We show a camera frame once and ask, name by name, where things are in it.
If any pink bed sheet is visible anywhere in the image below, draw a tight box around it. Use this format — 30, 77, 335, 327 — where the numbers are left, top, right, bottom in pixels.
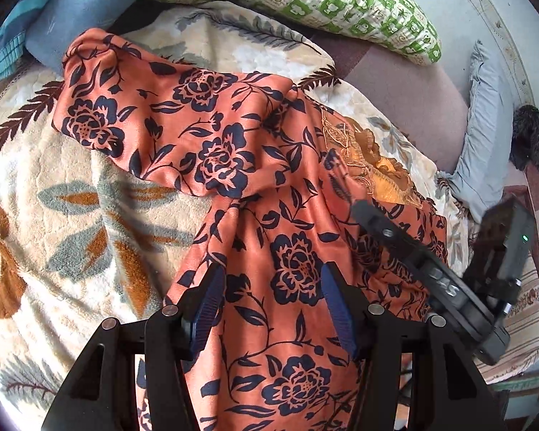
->
307, 30, 468, 172

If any striped floral quilt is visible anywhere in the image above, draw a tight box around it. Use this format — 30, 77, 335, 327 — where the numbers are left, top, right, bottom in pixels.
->
475, 254, 539, 384

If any orange floral blouse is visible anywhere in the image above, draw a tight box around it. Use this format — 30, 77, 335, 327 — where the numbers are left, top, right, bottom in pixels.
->
53, 28, 447, 430

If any light blue pillow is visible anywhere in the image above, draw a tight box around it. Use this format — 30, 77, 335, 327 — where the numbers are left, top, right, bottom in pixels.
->
439, 41, 514, 223

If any teal striped cloth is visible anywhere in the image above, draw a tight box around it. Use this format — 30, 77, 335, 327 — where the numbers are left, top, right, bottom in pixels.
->
0, 0, 49, 81

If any black furry item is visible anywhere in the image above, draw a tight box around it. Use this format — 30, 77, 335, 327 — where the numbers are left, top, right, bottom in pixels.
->
510, 104, 539, 172

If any blue folded cloth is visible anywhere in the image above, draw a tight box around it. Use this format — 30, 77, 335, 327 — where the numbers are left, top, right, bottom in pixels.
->
25, 0, 136, 74

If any cream leaf-pattern blanket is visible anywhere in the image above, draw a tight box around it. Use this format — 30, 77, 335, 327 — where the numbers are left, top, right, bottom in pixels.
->
0, 1, 469, 430

